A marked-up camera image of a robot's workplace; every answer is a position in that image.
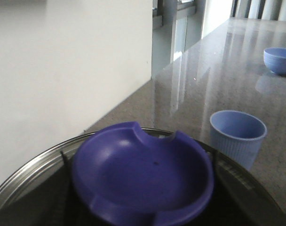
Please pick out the light blue bowl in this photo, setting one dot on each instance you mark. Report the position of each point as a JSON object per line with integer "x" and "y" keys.
{"x": 275, "y": 60}

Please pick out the light blue ribbed cup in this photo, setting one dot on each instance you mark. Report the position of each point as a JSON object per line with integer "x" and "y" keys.
{"x": 238, "y": 135}

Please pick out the dark blue pot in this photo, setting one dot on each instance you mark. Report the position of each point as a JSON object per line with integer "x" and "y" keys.
{"x": 40, "y": 193}

